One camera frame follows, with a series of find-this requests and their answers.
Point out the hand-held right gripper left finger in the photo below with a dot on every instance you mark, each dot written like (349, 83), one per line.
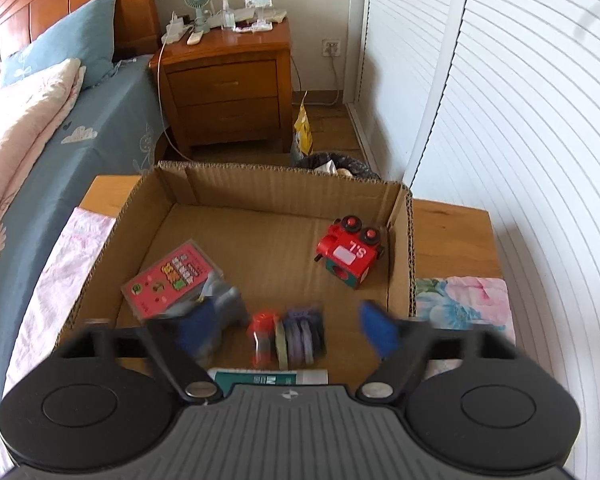
(196, 332)

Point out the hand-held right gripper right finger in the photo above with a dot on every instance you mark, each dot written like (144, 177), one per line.
(377, 331)

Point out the grey toy animal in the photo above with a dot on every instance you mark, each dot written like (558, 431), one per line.
(230, 305)

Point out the pink card box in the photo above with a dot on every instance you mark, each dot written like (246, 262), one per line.
(170, 280)

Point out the white container with green label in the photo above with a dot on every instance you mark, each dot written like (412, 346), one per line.
(260, 376)

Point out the red toy train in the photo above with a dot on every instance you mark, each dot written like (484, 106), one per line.
(347, 255)

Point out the clear tube with red part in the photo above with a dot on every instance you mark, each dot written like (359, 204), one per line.
(292, 335)

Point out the brown cardboard box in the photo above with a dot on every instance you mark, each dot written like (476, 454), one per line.
(275, 240)

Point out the pink floral cloth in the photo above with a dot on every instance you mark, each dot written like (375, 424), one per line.
(60, 280)

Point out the black trash bin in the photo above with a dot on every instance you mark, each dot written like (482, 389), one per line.
(350, 166)

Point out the yellow bag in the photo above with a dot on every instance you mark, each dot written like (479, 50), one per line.
(304, 127)

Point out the blue bedsheet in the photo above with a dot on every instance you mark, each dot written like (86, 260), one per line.
(105, 120)

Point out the wooden nightstand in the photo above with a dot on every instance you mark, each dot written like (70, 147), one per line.
(230, 90)

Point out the white louvered wardrobe door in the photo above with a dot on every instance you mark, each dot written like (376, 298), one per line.
(545, 135)
(405, 35)

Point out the pink quilt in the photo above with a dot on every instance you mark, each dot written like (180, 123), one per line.
(20, 125)

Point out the white power strip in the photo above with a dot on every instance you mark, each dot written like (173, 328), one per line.
(175, 30)

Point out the clear small bottle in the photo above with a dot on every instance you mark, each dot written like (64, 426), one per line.
(228, 15)

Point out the large blue pillow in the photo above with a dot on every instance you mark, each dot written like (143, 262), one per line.
(65, 40)

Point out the white phone stand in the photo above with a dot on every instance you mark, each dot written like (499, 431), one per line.
(257, 10)

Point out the small green desk fan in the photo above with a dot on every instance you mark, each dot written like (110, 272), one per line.
(196, 0)

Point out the white wall socket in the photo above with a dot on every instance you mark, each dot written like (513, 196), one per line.
(331, 46)

